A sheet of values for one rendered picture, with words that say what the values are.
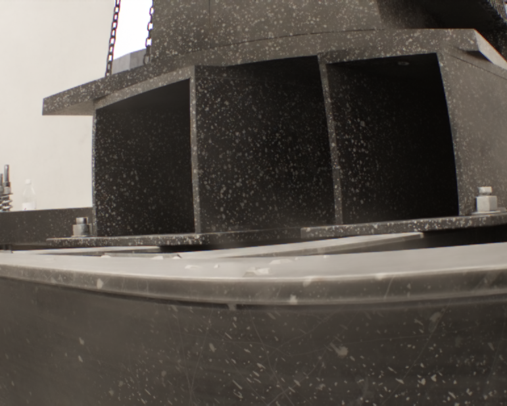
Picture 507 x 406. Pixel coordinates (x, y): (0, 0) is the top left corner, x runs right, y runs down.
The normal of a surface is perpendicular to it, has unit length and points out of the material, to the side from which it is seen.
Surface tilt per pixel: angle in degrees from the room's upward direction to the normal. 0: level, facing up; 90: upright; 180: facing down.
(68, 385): 90
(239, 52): 90
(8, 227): 90
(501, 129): 90
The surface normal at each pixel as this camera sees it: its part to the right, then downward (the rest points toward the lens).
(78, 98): -0.54, 0.03
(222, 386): -0.73, 0.04
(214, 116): 0.67, -0.05
